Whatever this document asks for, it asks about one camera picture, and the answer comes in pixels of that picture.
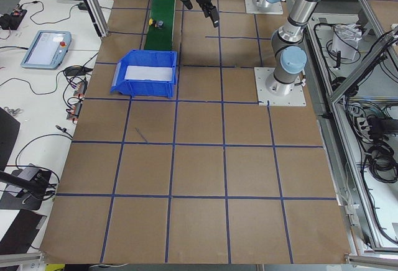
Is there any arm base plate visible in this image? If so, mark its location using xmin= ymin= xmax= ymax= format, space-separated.
xmin=244 ymin=0 xmax=283 ymax=15
xmin=254 ymin=67 xmax=306 ymax=107

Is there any white foam pad left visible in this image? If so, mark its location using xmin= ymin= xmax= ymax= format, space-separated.
xmin=124 ymin=65 xmax=174 ymax=81

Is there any left blue plastic bin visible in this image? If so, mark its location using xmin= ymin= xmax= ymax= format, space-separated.
xmin=110 ymin=50 xmax=177 ymax=98

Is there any aluminium frame post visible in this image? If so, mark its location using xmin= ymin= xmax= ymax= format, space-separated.
xmin=83 ymin=0 xmax=109 ymax=38

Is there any near teach pendant tablet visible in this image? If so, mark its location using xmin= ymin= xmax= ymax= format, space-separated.
xmin=21 ymin=30 xmax=72 ymax=70

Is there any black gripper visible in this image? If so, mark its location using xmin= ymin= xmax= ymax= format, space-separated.
xmin=180 ymin=0 xmax=220 ymax=28

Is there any green conveyor belt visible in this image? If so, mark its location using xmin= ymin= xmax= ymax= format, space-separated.
xmin=144 ymin=0 xmax=175 ymax=51

